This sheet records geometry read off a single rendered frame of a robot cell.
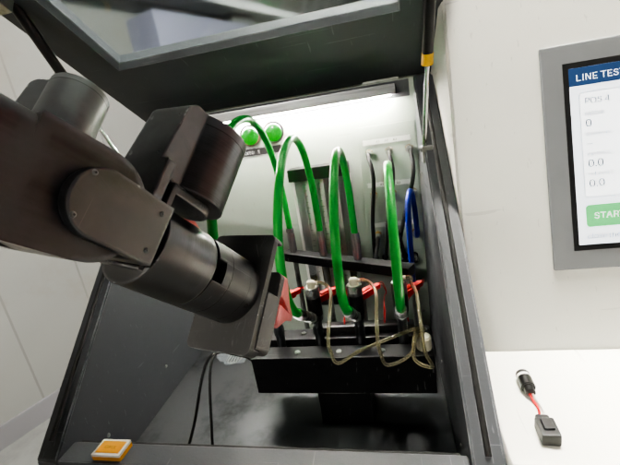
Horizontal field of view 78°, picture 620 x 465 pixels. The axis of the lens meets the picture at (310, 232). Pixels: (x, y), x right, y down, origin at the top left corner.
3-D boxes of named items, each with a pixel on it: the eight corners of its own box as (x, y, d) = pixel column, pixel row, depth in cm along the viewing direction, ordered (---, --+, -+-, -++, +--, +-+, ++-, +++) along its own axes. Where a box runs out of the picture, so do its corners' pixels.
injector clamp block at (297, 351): (265, 422, 77) (250, 358, 73) (278, 387, 87) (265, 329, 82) (440, 424, 70) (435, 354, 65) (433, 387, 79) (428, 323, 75)
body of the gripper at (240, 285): (286, 243, 34) (239, 203, 28) (260, 360, 30) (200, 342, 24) (229, 243, 37) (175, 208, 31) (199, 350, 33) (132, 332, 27)
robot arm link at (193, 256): (73, 272, 24) (131, 284, 21) (119, 177, 26) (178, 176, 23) (156, 303, 29) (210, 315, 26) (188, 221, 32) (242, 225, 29)
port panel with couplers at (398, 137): (370, 257, 94) (354, 129, 85) (370, 253, 97) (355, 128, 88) (424, 254, 91) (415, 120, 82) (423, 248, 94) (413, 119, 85)
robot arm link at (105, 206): (-39, 212, 20) (52, 221, 16) (65, 49, 24) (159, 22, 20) (137, 282, 30) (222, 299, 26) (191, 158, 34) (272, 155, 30)
